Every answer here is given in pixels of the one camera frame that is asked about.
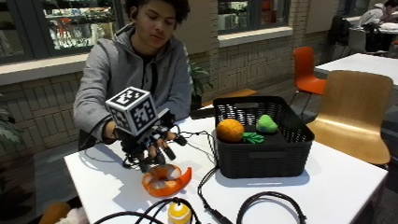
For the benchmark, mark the green plush leaf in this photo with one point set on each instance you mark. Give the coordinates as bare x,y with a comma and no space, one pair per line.
253,138

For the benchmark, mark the leafy green plant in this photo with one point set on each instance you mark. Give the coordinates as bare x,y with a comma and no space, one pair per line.
7,127

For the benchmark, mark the small dark-framed window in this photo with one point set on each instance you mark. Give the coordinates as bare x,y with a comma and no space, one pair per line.
253,14

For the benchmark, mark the white fluffy plush toy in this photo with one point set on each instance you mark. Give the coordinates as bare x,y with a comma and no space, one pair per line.
75,216

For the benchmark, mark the white marker cube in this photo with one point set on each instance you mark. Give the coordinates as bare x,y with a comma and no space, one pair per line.
132,110

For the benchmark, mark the wooden bench seat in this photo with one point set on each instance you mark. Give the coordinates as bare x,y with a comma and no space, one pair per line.
232,94

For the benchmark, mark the orange plush toy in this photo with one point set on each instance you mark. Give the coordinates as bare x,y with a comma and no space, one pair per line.
54,213

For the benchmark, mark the large dark-framed window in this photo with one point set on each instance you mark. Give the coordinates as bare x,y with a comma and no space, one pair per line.
62,25

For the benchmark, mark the black plastic basket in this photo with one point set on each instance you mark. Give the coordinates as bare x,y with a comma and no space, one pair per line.
265,155

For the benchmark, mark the yellow round toy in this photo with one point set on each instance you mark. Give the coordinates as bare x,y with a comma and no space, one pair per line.
179,213

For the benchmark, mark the orange plush fruit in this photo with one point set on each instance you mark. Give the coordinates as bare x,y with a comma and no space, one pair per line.
229,130

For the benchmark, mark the green potted plant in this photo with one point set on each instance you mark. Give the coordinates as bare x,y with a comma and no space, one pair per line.
199,79

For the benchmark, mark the light wooden chair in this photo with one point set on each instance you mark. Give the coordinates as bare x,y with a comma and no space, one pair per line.
352,115

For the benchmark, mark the orange peel toy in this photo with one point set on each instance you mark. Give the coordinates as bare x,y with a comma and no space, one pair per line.
162,185

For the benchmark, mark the black backpack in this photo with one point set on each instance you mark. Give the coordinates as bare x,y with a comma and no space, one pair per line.
339,31

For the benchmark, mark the orange plastic chair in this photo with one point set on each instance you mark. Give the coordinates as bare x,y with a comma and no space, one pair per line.
307,74

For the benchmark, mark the black flat device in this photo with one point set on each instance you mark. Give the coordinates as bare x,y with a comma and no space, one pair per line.
203,113

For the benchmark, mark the white background table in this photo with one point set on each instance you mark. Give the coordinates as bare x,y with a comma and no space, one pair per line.
365,65

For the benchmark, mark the green plush pear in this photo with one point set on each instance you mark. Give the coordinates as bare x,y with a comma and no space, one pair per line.
267,124

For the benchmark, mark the the person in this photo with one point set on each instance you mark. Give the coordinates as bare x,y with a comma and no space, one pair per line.
124,62

